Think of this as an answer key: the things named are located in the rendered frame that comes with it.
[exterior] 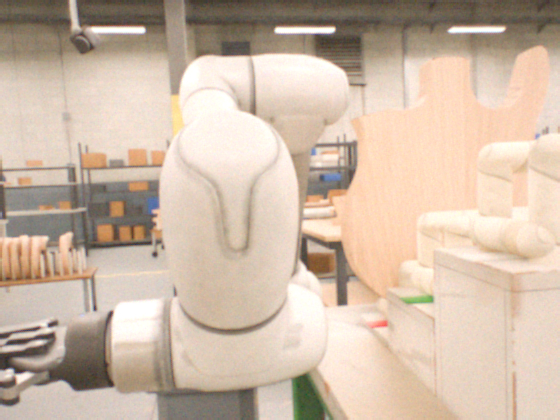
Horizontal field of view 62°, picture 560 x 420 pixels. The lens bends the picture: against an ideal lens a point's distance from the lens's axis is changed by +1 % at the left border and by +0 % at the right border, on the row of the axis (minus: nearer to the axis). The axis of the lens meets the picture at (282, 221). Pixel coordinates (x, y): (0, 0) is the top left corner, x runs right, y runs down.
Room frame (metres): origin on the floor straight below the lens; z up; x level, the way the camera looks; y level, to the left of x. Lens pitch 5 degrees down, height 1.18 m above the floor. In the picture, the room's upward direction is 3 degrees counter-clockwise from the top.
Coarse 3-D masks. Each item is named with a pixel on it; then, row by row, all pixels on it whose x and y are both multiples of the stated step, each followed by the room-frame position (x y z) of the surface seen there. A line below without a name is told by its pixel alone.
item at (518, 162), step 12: (492, 144) 0.48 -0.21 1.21; (504, 144) 0.47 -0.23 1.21; (516, 144) 0.47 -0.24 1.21; (528, 144) 0.47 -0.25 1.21; (480, 156) 0.48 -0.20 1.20; (492, 156) 0.47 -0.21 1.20; (504, 156) 0.47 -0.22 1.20; (516, 156) 0.47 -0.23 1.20; (516, 168) 0.47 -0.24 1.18; (528, 168) 0.47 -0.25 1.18
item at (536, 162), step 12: (528, 156) 0.40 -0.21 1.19; (540, 156) 0.39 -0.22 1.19; (552, 156) 0.38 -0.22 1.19; (540, 168) 0.39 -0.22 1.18; (552, 168) 0.38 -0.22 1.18; (540, 180) 0.39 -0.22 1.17; (552, 180) 0.38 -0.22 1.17; (540, 192) 0.39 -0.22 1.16; (552, 192) 0.38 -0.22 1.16; (540, 204) 0.39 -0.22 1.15; (552, 204) 0.38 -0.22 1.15; (540, 216) 0.39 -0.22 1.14; (552, 216) 0.38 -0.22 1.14; (552, 228) 0.38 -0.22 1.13; (552, 252) 0.38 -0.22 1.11; (540, 264) 0.39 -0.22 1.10; (552, 264) 0.38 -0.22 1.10
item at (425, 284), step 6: (414, 270) 0.64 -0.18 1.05; (420, 270) 0.62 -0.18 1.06; (426, 270) 0.61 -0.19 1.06; (432, 270) 0.61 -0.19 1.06; (414, 276) 0.63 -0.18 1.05; (420, 276) 0.61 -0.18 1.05; (426, 276) 0.60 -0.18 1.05; (432, 276) 0.59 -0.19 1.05; (414, 282) 0.63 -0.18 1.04; (420, 282) 0.61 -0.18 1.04; (426, 282) 0.59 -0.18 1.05; (432, 282) 0.58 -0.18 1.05; (420, 288) 0.62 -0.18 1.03; (426, 288) 0.59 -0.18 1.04; (432, 288) 0.57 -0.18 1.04; (432, 294) 0.58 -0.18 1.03
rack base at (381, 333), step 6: (360, 318) 0.81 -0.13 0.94; (366, 318) 0.79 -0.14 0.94; (372, 318) 0.79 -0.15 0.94; (378, 318) 0.79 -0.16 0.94; (384, 318) 0.79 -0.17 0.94; (366, 324) 0.78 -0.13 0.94; (372, 330) 0.75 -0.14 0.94; (378, 330) 0.72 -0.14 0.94; (384, 330) 0.72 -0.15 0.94; (378, 336) 0.72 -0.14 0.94; (384, 336) 0.69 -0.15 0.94; (384, 342) 0.69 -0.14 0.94
